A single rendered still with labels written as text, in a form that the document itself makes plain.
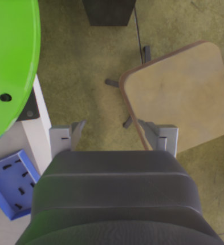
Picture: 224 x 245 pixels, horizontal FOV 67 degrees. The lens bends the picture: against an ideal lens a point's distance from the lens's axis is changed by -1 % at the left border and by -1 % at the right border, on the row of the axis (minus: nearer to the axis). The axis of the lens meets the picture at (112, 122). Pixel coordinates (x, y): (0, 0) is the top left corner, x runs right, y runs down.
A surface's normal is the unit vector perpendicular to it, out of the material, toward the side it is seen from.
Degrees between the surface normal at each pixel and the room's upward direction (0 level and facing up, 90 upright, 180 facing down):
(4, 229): 0
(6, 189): 0
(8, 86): 25
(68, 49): 0
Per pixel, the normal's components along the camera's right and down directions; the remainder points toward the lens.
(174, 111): 0.02, 0.25
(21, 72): 0.41, 0.37
